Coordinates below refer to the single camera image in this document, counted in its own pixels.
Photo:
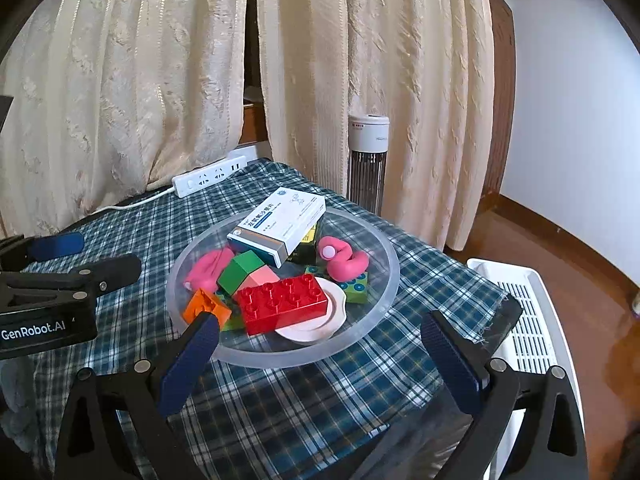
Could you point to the orange building block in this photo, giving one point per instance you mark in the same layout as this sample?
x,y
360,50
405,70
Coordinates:
x,y
203,301

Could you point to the yellow green tin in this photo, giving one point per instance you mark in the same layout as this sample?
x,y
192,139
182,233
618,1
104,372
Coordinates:
x,y
306,251

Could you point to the clear plastic bowl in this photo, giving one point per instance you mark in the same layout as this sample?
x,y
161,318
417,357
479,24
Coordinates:
x,y
271,350

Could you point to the pink round compact case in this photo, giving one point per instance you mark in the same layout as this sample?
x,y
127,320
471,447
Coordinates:
x,y
325,326

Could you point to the white blue medicine box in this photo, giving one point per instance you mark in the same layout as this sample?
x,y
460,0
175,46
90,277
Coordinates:
x,y
274,228

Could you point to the white power strip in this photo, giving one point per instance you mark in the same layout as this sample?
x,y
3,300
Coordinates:
x,y
199,179

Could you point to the left cream curtain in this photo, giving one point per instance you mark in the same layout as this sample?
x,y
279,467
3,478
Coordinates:
x,y
113,98

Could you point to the white plastic basket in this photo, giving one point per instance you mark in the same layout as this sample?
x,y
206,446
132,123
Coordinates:
x,y
537,341

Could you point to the right cream curtain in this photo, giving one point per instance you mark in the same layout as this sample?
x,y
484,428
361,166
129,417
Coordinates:
x,y
427,65

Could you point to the red building brick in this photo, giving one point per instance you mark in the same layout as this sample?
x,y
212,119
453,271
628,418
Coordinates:
x,y
271,306

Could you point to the white tower heater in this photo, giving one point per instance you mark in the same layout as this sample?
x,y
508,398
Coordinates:
x,y
368,146

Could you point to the cream curtain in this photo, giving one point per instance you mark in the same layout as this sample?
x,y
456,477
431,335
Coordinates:
x,y
113,98
427,65

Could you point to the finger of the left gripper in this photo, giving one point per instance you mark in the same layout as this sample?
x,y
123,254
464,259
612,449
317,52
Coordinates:
x,y
110,274
18,252

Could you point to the blue plaid cloth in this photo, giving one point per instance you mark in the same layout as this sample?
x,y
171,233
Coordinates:
x,y
242,423

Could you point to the pink foam hair roller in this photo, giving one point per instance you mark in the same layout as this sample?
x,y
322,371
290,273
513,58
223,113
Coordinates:
x,y
343,264

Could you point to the green block blue circles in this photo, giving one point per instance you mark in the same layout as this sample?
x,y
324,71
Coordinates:
x,y
356,290

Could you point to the pink green building block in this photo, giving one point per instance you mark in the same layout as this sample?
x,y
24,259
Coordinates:
x,y
245,270

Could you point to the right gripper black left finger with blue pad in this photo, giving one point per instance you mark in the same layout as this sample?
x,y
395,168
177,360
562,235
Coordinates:
x,y
91,443

